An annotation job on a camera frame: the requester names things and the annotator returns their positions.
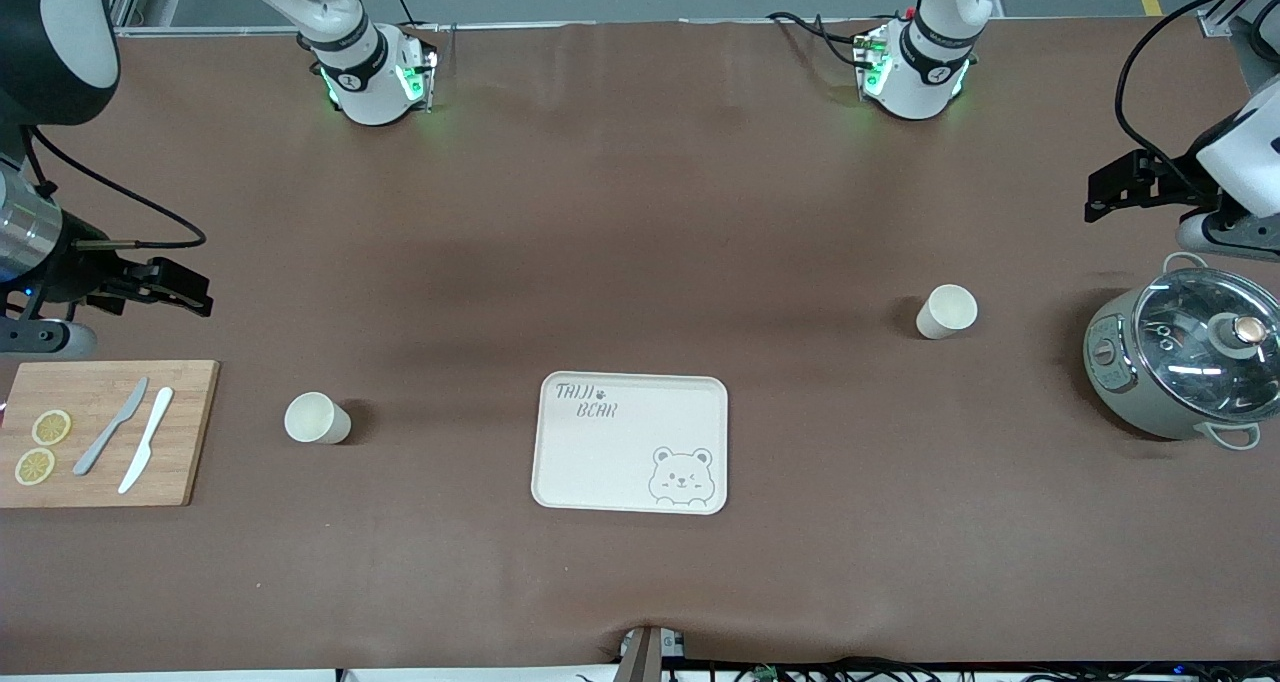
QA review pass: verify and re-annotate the white IKEA cup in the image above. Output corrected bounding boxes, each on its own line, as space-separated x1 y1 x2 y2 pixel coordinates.
284 392 352 446
916 284 979 341

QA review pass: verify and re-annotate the cream bear print tray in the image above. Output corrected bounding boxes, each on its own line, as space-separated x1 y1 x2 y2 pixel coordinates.
530 371 729 516

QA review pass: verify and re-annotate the bamboo cutting board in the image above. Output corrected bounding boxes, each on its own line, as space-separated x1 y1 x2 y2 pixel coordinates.
0 360 220 509

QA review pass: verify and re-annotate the grey plastic knife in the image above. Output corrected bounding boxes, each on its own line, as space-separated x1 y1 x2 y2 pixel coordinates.
73 377 150 477

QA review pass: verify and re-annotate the white plastic knife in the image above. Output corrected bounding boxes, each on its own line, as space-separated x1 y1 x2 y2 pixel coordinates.
118 387 175 495

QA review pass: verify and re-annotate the glass pot lid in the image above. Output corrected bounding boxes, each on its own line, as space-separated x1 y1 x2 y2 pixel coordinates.
1133 267 1280 423

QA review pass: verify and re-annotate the grey electric cooking pot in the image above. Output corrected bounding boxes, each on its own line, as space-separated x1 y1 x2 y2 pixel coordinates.
1083 252 1280 451

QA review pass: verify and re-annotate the brown table cover sheet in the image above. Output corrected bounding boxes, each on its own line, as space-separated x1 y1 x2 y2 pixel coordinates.
0 17 1280 675

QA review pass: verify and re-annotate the metal table edge clamp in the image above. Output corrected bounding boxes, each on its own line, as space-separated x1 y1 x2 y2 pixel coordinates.
618 624 687 682

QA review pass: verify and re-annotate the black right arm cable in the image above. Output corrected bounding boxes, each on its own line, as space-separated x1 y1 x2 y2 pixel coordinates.
20 127 208 253

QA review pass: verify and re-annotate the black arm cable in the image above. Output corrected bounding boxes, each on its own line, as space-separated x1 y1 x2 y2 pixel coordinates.
1115 0 1280 203
20 127 208 253

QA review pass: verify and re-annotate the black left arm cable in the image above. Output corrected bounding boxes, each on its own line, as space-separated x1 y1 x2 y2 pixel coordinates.
1115 0 1280 203

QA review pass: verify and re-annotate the black base power cable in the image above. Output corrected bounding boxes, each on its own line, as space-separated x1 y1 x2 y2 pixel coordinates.
767 10 873 69

